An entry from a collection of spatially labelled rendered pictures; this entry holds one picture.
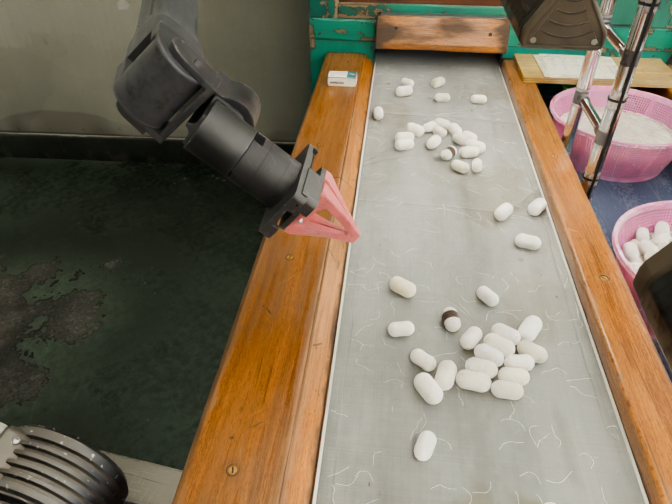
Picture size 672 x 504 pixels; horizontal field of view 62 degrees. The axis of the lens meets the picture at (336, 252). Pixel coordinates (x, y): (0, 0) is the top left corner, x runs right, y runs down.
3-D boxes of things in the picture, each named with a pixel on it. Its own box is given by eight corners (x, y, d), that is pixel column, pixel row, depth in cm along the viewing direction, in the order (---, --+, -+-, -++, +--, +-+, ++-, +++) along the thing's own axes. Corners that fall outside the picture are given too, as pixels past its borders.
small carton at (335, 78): (327, 85, 118) (327, 76, 117) (329, 79, 121) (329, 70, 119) (355, 87, 117) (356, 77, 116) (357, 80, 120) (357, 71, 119)
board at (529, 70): (522, 82, 119) (524, 77, 118) (512, 58, 131) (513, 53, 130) (683, 89, 116) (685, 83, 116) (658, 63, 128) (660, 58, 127)
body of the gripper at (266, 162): (323, 151, 61) (268, 109, 58) (311, 204, 53) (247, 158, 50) (288, 188, 64) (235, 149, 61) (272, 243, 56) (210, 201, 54)
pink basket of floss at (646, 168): (632, 208, 98) (651, 160, 92) (512, 149, 114) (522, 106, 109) (706, 163, 110) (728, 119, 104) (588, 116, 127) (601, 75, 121)
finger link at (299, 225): (379, 195, 63) (315, 145, 60) (376, 233, 57) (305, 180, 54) (341, 229, 67) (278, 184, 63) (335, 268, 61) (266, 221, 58)
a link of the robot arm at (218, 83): (109, 105, 51) (168, 42, 48) (145, 71, 61) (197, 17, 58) (205, 193, 56) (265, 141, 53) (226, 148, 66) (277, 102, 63)
